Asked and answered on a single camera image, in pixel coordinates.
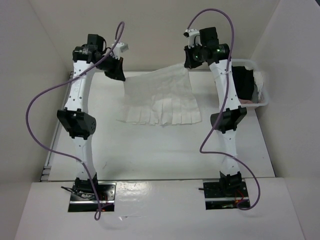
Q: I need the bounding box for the black skirt in basket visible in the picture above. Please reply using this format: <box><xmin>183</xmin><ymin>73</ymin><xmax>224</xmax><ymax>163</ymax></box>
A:
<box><xmin>231</xmin><ymin>66</ymin><xmax>255</xmax><ymax>100</ymax></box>

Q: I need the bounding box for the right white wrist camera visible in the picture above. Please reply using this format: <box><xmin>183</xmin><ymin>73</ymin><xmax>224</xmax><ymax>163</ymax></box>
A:
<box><xmin>183</xmin><ymin>29</ymin><xmax>202</xmax><ymax>49</ymax></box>

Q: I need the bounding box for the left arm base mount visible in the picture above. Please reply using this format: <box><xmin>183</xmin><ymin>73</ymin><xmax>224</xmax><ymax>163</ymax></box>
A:
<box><xmin>61</xmin><ymin>181</ymin><xmax>117</xmax><ymax>213</ymax></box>

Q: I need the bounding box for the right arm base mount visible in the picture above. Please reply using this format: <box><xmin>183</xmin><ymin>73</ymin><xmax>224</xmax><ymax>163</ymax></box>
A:
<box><xmin>198</xmin><ymin>180</ymin><xmax>251</xmax><ymax>210</ymax></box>

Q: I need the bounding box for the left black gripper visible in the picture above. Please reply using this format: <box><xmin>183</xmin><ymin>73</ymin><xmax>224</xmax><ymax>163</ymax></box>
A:
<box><xmin>97</xmin><ymin>54</ymin><xmax>126</xmax><ymax>82</ymax></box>

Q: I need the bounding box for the white garment in basket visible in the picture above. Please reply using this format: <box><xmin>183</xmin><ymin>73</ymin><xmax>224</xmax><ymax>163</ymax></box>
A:
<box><xmin>253</xmin><ymin>70</ymin><xmax>266</xmax><ymax>97</ymax></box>

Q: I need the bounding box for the white plastic laundry basket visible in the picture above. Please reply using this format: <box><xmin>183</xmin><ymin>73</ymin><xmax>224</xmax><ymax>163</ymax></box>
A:
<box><xmin>232</xmin><ymin>58</ymin><xmax>270</xmax><ymax>109</ymax></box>

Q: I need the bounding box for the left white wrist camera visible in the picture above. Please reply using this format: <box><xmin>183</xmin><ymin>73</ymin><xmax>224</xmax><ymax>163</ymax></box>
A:
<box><xmin>111</xmin><ymin>42</ymin><xmax>129</xmax><ymax>60</ymax></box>

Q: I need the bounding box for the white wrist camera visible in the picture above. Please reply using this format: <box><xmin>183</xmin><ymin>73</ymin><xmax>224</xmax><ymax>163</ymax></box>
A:
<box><xmin>183</xmin><ymin>29</ymin><xmax>202</xmax><ymax>49</ymax></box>
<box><xmin>111</xmin><ymin>42</ymin><xmax>129</xmax><ymax>60</ymax></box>

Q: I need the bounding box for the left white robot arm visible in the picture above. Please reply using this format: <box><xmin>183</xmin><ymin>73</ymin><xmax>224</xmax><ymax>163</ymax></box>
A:
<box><xmin>57</xmin><ymin>34</ymin><xmax>129</xmax><ymax>200</ymax></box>

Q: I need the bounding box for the pink garment in basket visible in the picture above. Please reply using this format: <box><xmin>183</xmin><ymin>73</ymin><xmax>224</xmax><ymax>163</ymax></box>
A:
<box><xmin>239</xmin><ymin>99</ymin><xmax>253</xmax><ymax>105</ymax></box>

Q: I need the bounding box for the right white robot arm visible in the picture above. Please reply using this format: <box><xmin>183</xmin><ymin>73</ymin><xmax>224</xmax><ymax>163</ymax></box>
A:
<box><xmin>184</xmin><ymin>27</ymin><xmax>247</xmax><ymax>197</ymax></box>

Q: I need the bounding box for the white pleated skirt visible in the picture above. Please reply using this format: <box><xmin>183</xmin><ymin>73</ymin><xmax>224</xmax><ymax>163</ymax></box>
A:
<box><xmin>118</xmin><ymin>63</ymin><xmax>202</xmax><ymax>126</ymax></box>

